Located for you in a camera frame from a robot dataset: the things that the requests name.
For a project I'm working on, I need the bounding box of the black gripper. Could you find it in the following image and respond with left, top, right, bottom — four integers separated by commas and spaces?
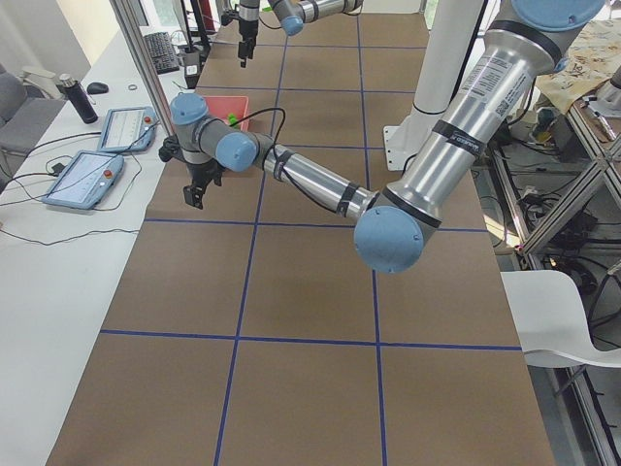
183, 162, 223, 210
238, 19, 257, 68

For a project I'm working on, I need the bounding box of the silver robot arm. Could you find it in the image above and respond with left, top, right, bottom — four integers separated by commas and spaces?
220, 0, 364, 68
159, 1, 602, 274

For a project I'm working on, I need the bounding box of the pink plastic box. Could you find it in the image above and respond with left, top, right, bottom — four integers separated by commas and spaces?
204, 95, 249, 131

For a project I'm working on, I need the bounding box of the black keyboard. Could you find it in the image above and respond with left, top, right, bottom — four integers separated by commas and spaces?
143, 32, 180, 75

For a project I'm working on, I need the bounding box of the upper teach pendant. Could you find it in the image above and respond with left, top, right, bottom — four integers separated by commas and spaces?
97, 107, 158, 153

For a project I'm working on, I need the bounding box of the teach pendant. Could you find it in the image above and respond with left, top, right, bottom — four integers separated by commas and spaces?
97, 107, 158, 153
42, 150, 124, 210

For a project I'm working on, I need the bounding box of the lower teach pendant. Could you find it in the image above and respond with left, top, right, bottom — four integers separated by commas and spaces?
42, 150, 124, 210

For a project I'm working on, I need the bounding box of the black computer mouse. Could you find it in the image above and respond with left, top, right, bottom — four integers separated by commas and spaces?
86, 82, 110, 95

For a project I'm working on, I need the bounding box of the black water bottle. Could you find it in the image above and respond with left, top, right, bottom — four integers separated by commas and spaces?
58, 73, 98, 124

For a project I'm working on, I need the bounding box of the white chair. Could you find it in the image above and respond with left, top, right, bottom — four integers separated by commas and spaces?
501, 270, 620, 369

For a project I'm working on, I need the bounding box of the aluminium frame post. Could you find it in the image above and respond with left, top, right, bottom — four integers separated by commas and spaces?
110, 0, 175, 136

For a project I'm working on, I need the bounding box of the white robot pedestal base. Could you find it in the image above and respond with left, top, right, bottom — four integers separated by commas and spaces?
383, 0, 487, 172

